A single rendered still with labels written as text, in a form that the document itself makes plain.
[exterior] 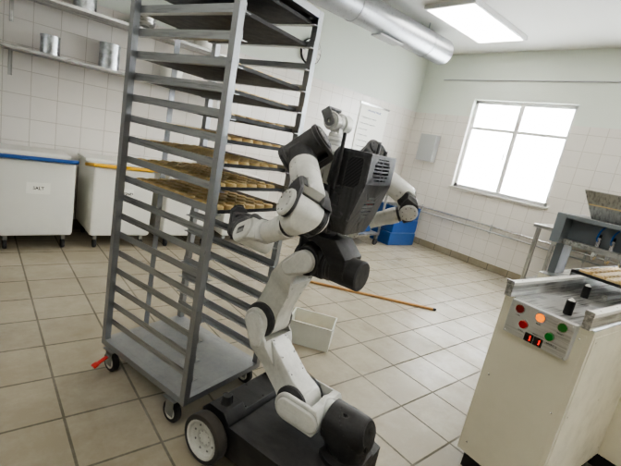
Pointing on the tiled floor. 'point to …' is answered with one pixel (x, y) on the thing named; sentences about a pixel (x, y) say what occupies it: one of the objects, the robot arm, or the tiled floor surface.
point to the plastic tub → (312, 329)
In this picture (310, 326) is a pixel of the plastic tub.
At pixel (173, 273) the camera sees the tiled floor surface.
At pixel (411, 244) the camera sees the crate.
